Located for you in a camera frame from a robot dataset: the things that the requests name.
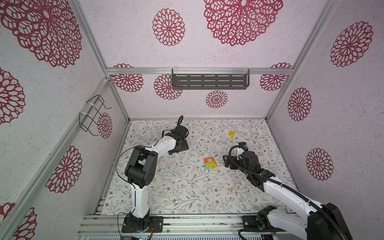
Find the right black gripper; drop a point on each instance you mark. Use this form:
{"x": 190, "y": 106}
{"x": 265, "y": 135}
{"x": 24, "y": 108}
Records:
{"x": 233, "y": 159}

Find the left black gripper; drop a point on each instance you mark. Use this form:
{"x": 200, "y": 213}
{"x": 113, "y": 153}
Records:
{"x": 184, "y": 146}

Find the letter F wood cube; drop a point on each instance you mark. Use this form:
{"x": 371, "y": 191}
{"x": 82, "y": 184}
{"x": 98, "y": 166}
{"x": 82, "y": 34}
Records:
{"x": 232, "y": 190}

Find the green wood block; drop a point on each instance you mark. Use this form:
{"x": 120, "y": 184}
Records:
{"x": 208, "y": 166}

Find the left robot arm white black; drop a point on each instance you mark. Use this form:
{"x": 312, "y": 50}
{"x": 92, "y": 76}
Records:
{"x": 140, "y": 172}

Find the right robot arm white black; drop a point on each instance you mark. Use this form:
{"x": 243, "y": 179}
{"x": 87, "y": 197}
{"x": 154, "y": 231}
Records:
{"x": 310, "y": 220}

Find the grey metal wall shelf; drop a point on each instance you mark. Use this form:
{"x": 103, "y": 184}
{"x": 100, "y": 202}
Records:
{"x": 235, "y": 81}

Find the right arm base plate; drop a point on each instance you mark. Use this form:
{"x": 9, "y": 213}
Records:
{"x": 251, "y": 222}

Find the black wire wall basket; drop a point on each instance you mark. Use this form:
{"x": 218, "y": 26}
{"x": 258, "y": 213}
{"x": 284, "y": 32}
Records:
{"x": 96, "y": 121}

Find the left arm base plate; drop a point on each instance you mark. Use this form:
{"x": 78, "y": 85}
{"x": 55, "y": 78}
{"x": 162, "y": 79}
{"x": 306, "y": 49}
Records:
{"x": 148, "y": 224}

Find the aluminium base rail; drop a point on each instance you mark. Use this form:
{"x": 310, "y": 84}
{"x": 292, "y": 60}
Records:
{"x": 212, "y": 224}

